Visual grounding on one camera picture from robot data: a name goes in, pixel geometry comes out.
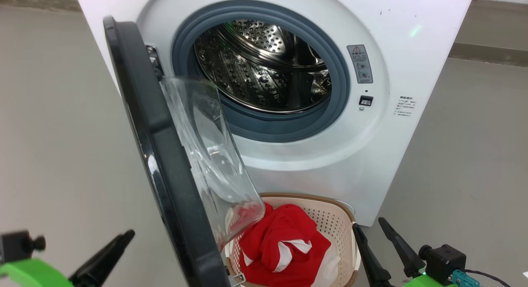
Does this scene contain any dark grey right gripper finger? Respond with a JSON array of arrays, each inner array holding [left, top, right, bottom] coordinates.
[[352, 222, 392, 287], [378, 217, 426, 278]]

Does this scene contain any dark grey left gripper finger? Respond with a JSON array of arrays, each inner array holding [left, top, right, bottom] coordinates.
[[68, 229, 136, 287]]

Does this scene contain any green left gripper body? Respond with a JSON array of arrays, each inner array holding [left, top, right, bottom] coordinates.
[[0, 258, 75, 287]]

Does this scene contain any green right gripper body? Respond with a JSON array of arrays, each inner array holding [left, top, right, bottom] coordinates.
[[402, 273, 458, 287]]

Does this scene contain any red and white garment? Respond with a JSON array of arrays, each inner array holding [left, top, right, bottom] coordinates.
[[226, 201, 341, 287]]

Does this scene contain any dark grey glass washer door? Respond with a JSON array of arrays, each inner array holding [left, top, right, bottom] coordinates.
[[103, 16, 266, 287]]

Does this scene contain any cream perforated laundry basket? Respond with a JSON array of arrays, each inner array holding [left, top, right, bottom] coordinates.
[[225, 192, 362, 287]]

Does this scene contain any grey rubber door gasket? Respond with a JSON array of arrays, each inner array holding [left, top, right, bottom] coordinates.
[[171, 0, 351, 143]]

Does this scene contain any white washing machine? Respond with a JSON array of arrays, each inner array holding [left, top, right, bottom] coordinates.
[[73, 0, 476, 227]]

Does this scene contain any metal door hinge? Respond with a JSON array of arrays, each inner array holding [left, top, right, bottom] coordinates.
[[145, 45, 164, 80]]

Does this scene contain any grey warning sticker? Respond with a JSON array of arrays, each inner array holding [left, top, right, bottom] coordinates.
[[346, 44, 374, 84]]

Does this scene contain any perforated steel washer drum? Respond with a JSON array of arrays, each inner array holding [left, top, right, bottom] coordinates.
[[194, 20, 332, 113]]

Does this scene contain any teal right gripper cable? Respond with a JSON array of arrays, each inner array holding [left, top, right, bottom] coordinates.
[[451, 269, 481, 287]]

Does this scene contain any thin black cable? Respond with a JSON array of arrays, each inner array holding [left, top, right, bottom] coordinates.
[[465, 269, 512, 287]]

